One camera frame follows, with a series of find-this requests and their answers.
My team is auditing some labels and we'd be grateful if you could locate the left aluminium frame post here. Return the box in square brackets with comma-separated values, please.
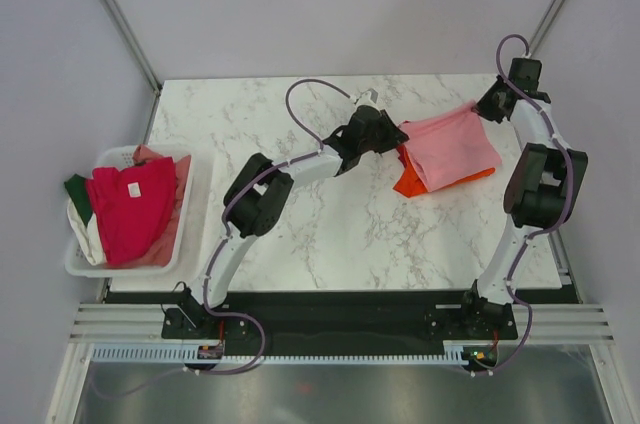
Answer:
[69, 0, 164, 95]

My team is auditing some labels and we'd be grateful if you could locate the magenta t shirt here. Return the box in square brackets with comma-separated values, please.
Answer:
[87, 157, 176, 267]

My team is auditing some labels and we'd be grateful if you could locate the white t shirt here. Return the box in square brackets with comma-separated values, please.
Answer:
[67, 199, 107, 266]

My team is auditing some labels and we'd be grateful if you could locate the dark green t shirt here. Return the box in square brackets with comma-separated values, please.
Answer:
[64, 174, 94, 227]

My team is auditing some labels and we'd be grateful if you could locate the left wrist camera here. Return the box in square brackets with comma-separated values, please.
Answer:
[355, 88, 378, 108]

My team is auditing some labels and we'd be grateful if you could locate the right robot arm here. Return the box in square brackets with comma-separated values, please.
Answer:
[457, 57, 588, 338]

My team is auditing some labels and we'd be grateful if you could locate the orange folded t shirt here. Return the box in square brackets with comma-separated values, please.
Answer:
[393, 154, 496, 198]

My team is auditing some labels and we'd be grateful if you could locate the white laundry basket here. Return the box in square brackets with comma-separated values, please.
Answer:
[64, 144, 213, 279]

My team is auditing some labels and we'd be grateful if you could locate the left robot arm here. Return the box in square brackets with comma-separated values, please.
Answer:
[184, 105, 409, 337]

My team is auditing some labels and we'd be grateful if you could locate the white cable duct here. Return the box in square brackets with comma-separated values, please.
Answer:
[92, 341, 481, 364]

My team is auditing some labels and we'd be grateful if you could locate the pink t shirt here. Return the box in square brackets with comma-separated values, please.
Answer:
[397, 102, 502, 193]

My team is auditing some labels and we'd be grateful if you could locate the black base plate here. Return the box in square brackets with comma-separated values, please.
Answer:
[161, 291, 518, 359]

